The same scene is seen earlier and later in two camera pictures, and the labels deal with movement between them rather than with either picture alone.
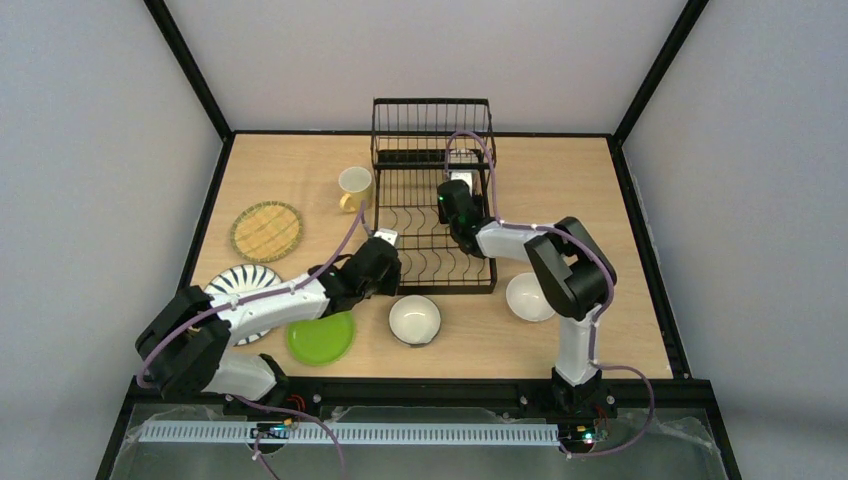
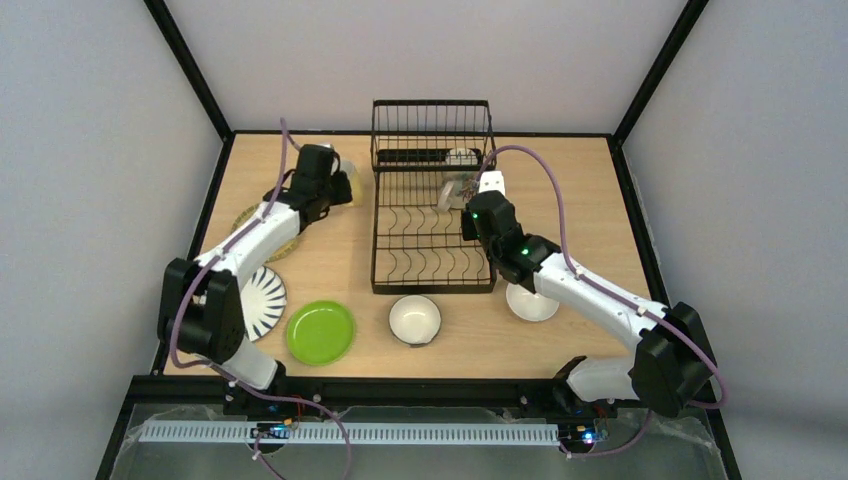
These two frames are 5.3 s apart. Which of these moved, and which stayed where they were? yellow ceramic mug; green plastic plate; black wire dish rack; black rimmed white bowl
Moved: yellow ceramic mug
Stayed: black rimmed white bowl; green plastic plate; black wire dish rack
